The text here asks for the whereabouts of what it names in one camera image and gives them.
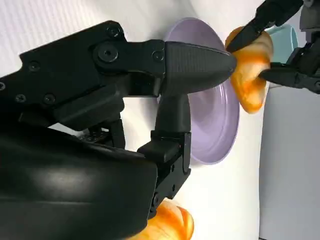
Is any orange and white bread roll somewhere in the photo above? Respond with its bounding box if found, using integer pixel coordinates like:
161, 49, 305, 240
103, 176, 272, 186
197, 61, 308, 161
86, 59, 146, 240
224, 26, 275, 115
134, 199, 195, 240

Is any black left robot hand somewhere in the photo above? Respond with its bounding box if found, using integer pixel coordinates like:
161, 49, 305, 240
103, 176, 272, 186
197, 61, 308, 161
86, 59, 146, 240
225, 0, 320, 95

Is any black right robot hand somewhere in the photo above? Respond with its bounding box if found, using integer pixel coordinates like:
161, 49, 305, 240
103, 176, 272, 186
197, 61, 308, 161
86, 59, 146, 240
0, 21, 237, 240

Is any pale green mug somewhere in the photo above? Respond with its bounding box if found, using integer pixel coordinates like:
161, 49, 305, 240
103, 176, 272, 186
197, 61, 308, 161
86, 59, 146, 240
266, 23, 300, 66

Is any lilac plate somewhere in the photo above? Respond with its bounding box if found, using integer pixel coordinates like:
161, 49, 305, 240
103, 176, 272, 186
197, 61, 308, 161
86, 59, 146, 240
157, 17, 241, 167

